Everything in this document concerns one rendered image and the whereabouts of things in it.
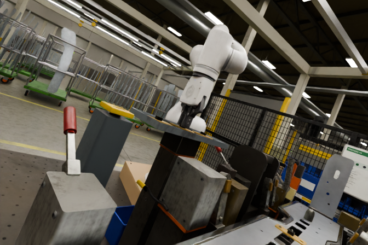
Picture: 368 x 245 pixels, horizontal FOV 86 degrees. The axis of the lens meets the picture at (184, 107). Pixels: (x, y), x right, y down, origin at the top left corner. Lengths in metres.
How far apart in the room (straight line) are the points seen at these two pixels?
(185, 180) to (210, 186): 0.06
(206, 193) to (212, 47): 0.43
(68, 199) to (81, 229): 0.04
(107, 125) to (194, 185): 0.22
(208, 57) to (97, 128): 0.39
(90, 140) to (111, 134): 0.05
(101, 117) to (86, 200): 0.21
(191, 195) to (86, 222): 0.22
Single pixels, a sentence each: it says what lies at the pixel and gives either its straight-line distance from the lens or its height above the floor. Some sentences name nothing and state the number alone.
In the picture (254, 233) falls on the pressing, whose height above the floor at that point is 1.00.
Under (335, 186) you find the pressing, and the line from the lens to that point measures 1.46.
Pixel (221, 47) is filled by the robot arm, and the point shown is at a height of 1.45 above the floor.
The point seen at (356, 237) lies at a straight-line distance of 0.79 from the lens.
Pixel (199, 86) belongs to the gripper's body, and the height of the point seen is 1.30.
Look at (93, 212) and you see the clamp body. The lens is 0.29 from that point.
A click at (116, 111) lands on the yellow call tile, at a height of 1.15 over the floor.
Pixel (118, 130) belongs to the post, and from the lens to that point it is 0.46.
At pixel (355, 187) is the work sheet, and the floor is 1.20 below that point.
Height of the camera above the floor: 1.21
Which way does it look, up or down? 2 degrees up
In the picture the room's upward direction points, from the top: 23 degrees clockwise
